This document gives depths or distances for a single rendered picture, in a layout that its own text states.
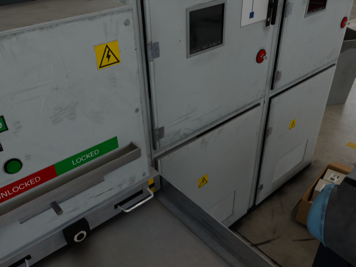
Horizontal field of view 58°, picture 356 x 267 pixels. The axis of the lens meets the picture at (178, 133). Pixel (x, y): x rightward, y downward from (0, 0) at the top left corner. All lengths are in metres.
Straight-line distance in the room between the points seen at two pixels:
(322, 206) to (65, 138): 0.52
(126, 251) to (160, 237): 0.09
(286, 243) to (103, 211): 1.32
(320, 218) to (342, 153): 2.24
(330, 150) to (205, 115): 1.65
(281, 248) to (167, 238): 1.18
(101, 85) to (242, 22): 0.69
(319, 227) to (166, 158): 0.78
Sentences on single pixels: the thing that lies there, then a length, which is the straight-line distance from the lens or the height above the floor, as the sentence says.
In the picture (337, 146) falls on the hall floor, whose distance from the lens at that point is 2.84.
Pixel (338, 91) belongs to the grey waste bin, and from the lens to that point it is 3.36.
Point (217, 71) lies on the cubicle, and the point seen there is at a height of 1.06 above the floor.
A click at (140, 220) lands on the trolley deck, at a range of 0.94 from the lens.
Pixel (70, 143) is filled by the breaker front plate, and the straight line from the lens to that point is 0.75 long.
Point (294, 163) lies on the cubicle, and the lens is 2.25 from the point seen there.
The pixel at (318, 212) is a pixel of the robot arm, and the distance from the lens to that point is 0.55.
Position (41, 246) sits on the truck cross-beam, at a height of 0.91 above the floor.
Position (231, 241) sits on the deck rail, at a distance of 0.84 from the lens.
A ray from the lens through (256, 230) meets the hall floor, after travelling 2.03.
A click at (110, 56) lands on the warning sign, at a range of 0.72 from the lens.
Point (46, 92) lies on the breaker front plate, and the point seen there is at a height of 1.27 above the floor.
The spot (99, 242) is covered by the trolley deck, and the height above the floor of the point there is 0.85.
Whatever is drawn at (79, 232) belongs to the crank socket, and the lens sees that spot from 0.86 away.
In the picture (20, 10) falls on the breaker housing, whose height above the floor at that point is 1.39.
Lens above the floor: 1.55
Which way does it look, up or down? 34 degrees down
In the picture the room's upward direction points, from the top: 2 degrees counter-clockwise
